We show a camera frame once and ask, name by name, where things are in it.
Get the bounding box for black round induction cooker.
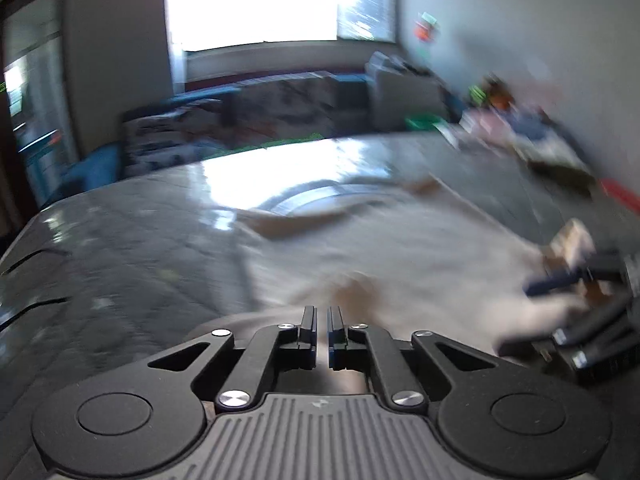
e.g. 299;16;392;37
247;177;401;218

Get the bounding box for green plastic container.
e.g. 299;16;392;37
405;115;447;134

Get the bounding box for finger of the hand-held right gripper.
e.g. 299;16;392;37
522;252;628;298
494;296;632;372

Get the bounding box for colourful clutter pile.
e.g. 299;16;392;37
447;74;598;196

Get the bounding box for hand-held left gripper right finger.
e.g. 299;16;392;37
327;305;501;411

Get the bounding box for red object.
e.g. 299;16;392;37
600;177;640;207

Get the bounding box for rimless eyeglasses with black temples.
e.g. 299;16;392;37
0;249;71;331

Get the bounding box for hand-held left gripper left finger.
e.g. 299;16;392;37
147;305;318;411

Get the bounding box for dark wooden door frame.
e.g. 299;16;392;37
0;0;71;241

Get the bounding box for teal cabinet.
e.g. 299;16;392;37
15;130;64;196

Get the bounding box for grey pillow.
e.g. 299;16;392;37
366;52;446;133

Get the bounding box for window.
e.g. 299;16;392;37
165;0;398;54

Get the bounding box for blue sofa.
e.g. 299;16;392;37
65;72;371;192

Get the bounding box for butterfly print cushion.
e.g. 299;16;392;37
232;77;336;143
122;105;226;177

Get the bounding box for beige garment with brown trim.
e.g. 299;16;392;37
202;174;623;397

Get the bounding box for colourful pinwheel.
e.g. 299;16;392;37
414;11;442;44

